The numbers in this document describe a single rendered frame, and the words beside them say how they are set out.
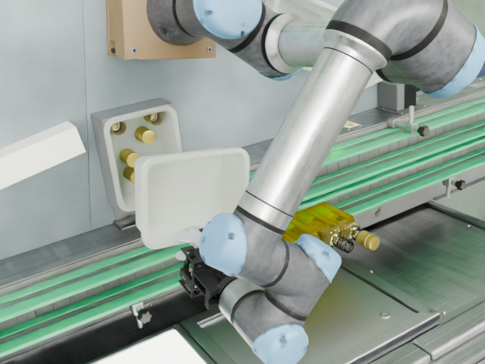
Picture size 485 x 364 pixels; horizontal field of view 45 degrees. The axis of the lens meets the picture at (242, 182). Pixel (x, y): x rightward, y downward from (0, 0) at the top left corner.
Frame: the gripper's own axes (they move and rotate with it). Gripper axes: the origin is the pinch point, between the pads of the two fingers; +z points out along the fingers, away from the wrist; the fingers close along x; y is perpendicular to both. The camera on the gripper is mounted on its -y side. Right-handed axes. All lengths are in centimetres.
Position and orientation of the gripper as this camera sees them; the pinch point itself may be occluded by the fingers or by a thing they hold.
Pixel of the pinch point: (193, 233)
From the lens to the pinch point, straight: 113.8
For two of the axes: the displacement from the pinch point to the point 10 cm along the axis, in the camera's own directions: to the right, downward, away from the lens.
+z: -5.1, -4.2, 7.5
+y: -8.5, 1.5, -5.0
